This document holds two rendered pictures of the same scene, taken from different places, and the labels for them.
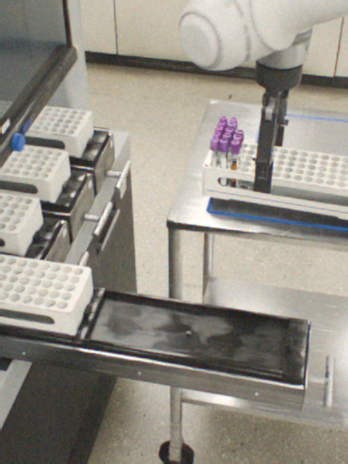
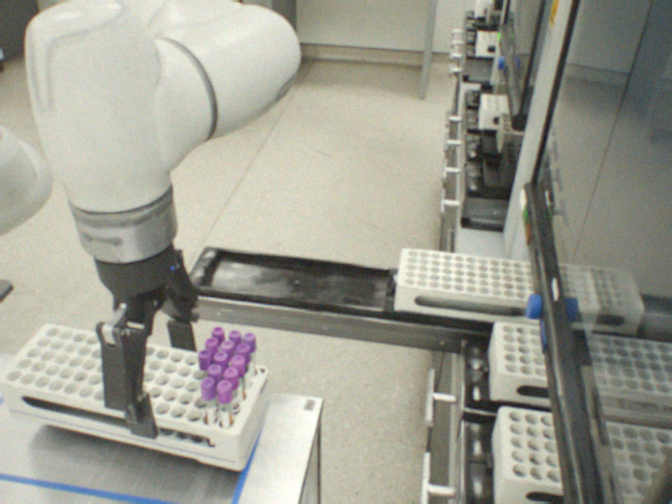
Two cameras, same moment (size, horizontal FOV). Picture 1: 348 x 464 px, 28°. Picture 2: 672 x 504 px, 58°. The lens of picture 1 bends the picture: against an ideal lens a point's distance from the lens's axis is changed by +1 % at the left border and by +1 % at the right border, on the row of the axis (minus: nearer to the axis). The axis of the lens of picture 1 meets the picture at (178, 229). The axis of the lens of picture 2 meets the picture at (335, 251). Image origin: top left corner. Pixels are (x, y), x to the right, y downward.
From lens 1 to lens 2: 1.53 m
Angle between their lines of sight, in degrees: 104
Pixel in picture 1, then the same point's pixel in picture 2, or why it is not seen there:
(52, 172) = (506, 424)
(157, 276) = not seen: outside the picture
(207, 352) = (280, 271)
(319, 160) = (84, 381)
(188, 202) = (291, 431)
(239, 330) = (248, 287)
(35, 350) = not seen: hidden behind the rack
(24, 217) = (500, 342)
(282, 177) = (156, 349)
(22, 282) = (462, 279)
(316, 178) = not seen: hidden behind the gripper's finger
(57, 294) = (422, 268)
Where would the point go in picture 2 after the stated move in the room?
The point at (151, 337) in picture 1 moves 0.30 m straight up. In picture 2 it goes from (330, 280) to (332, 112)
